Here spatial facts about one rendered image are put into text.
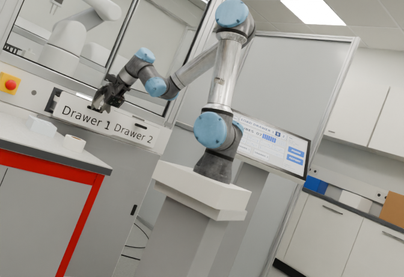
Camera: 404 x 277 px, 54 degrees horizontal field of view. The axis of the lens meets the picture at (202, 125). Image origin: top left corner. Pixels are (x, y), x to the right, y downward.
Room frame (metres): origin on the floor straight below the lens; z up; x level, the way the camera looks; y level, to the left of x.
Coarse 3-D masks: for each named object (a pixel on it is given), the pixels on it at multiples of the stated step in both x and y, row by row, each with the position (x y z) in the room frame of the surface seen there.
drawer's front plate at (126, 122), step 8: (120, 120) 1.96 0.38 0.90; (128, 120) 1.99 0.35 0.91; (136, 120) 2.02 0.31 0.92; (128, 128) 2.00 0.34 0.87; (136, 128) 2.03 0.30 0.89; (152, 128) 2.09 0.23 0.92; (120, 136) 1.98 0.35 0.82; (128, 136) 2.01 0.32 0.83; (144, 136) 2.07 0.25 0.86; (152, 136) 2.10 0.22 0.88; (144, 144) 2.09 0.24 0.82; (152, 144) 2.12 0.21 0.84
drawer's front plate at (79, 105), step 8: (64, 96) 1.66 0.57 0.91; (72, 96) 1.68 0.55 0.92; (64, 104) 1.67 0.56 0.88; (72, 104) 1.69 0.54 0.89; (80, 104) 1.71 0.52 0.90; (88, 104) 1.74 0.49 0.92; (56, 112) 1.66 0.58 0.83; (64, 112) 1.68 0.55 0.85; (80, 112) 1.72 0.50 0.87; (88, 112) 1.75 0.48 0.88; (96, 112) 1.77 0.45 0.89; (104, 112) 1.79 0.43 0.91; (112, 112) 1.82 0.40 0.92; (72, 120) 1.71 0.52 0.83; (80, 120) 1.73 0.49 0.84; (104, 120) 1.80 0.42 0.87; (112, 120) 1.83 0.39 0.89; (96, 128) 1.79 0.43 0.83; (104, 128) 1.81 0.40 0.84; (112, 128) 1.84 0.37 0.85
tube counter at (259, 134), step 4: (256, 132) 2.31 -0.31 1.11; (260, 132) 2.32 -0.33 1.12; (260, 136) 2.30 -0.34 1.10; (264, 136) 2.30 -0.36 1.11; (268, 136) 2.31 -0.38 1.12; (268, 140) 2.29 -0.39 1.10; (272, 140) 2.30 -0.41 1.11; (276, 140) 2.31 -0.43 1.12; (280, 140) 2.32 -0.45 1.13; (280, 144) 2.30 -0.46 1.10; (284, 144) 2.31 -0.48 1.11
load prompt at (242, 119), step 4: (240, 116) 2.35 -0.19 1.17; (240, 120) 2.33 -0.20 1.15; (244, 120) 2.34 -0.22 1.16; (248, 120) 2.35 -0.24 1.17; (248, 124) 2.33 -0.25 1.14; (252, 124) 2.34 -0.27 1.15; (256, 124) 2.35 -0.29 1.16; (260, 124) 2.35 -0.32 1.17; (256, 128) 2.33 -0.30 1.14; (260, 128) 2.34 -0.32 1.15; (264, 128) 2.34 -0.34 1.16; (268, 128) 2.35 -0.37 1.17; (268, 132) 2.33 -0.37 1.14; (272, 132) 2.34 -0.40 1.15; (276, 132) 2.35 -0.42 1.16; (280, 132) 2.36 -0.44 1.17; (276, 136) 2.33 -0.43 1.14; (280, 136) 2.33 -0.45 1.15; (284, 136) 2.34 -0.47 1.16
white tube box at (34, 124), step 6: (30, 120) 1.46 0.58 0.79; (36, 120) 1.47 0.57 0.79; (42, 120) 1.54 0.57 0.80; (30, 126) 1.42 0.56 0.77; (36, 126) 1.42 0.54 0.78; (42, 126) 1.43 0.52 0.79; (48, 126) 1.44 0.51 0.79; (54, 126) 1.48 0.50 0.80; (36, 132) 1.42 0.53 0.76; (42, 132) 1.43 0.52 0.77; (48, 132) 1.44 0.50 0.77; (54, 132) 1.45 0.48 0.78
